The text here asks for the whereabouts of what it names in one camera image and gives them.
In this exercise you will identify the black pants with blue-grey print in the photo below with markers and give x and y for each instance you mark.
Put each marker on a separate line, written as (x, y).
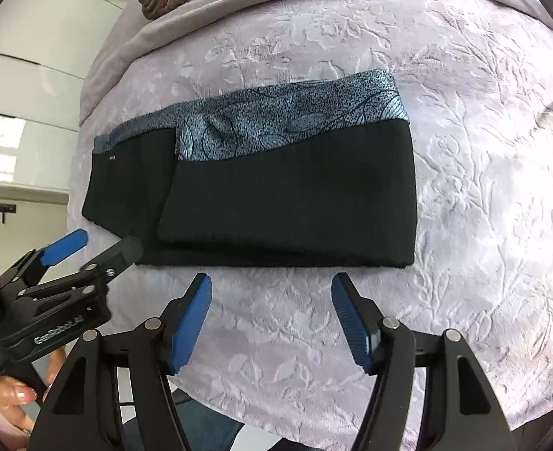
(281, 206)

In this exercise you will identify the person's left hand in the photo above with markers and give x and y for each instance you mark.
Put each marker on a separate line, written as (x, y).
(16, 397)

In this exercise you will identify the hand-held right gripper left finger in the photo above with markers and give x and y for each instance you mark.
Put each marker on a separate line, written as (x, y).
(189, 324)

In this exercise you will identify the person's jeans leg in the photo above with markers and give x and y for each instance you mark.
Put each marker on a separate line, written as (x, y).
(210, 427)

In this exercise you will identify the white glossy wardrobe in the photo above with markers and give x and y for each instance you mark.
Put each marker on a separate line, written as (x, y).
(37, 33)

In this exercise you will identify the white door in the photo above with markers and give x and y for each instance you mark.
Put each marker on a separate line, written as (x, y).
(32, 216)

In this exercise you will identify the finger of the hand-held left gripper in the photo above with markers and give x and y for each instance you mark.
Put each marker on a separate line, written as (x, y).
(65, 244)
(121, 251)

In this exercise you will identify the lilac embossed bedspread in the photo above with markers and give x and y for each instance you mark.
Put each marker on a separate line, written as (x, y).
(469, 225)

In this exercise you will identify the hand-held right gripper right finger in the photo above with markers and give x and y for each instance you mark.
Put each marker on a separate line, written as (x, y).
(351, 324)

